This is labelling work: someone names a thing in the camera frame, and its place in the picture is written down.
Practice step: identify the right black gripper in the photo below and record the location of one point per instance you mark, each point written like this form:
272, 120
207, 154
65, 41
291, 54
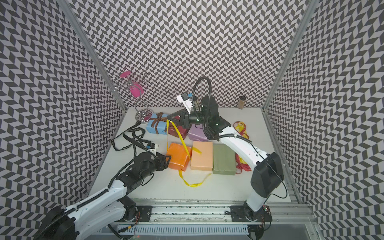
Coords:
185, 120

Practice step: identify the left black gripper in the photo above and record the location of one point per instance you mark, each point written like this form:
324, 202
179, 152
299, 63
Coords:
161, 161

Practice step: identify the red gift box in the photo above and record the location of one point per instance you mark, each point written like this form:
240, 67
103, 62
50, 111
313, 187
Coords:
175, 132

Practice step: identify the purple gift box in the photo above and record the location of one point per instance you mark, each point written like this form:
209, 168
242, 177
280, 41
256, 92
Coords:
197, 134

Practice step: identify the blue gift box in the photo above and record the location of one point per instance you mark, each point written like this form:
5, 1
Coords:
162, 126

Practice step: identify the black ribbon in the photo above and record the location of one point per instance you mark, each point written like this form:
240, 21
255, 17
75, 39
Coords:
134, 135

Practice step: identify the orange gift box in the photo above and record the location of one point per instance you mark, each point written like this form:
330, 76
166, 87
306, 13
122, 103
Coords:
179, 156

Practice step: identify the peach gift box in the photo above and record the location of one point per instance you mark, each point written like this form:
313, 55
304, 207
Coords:
202, 156

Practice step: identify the yellow ribbon of peach box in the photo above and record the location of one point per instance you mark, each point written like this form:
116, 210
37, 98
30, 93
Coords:
240, 129

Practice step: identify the red ribbon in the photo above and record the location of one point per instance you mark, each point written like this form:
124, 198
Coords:
241, 165

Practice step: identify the green gift box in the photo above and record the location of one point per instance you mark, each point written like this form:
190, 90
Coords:
224, 162

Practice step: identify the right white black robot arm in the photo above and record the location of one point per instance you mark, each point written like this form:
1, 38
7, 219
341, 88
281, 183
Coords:
267, 168

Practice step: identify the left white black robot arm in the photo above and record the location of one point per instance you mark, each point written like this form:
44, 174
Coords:
80, 220

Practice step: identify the brown ribbon on blue box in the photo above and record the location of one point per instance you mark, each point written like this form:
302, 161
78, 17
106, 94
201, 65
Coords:
160, 118

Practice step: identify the silver pink jewelry stand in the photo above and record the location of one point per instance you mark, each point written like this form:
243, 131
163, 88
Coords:
131, 85

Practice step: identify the brown spice jar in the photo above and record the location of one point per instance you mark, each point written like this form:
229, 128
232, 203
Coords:
241, 102

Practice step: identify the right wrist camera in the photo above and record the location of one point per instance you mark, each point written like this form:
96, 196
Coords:
187, 99

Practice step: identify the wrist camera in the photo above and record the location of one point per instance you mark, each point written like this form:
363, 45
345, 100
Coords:
187, 99
152, 147

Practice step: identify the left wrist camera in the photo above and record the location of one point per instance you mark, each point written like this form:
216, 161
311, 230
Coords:
152, 147

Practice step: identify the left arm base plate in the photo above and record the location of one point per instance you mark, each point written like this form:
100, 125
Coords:
141, 213

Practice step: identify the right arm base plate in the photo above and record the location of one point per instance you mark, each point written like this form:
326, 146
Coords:
246, 214

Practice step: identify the aluminium front rail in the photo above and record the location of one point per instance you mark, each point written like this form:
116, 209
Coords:
213, 212

